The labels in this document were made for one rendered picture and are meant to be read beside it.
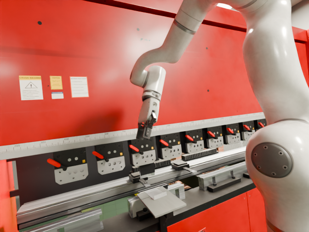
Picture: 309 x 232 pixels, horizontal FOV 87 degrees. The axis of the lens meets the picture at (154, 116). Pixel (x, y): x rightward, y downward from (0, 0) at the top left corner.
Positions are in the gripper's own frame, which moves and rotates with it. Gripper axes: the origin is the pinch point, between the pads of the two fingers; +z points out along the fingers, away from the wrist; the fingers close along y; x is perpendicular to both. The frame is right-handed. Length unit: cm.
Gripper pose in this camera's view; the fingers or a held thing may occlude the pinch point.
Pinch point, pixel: (143, 134)
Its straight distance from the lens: 67.3
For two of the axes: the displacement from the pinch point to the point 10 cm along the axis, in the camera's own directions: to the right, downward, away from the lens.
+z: -1.9, 9.3, -3.2
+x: -8.5, -3.2, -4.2
